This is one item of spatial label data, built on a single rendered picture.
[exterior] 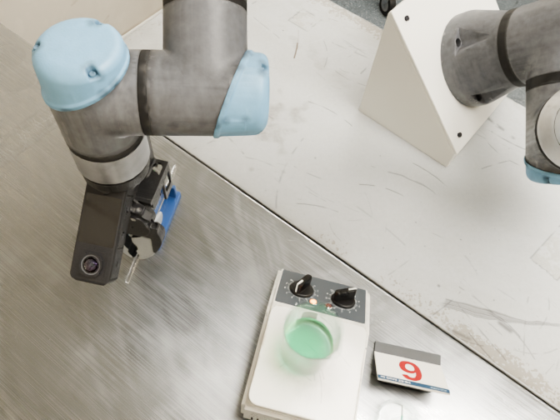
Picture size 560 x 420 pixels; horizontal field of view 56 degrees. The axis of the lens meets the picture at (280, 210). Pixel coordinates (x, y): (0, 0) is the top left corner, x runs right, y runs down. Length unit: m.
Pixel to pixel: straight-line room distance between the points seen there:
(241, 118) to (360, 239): 0.39
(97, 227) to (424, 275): 0.47
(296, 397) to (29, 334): 0.36
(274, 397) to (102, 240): 0.25
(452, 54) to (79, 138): 0.58
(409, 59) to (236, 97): 0.43
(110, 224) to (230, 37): 0.24
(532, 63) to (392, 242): 0.31
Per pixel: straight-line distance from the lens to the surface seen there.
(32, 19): 2.03
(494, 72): 0.86
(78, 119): 0.47
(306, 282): 0.68
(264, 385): 0.61
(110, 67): 0.44
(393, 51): 0.84
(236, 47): 0.47
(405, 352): 0.74
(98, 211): 0.58
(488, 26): 0.87
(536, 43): 0.82
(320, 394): 0.62
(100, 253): 0.59
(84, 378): 0.73
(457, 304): 0.80
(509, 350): 0.81
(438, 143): 0.90
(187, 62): 0.46
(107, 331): 0.74
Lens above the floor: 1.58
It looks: 58 degrees down
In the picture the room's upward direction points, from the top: 9 degrees clockwise
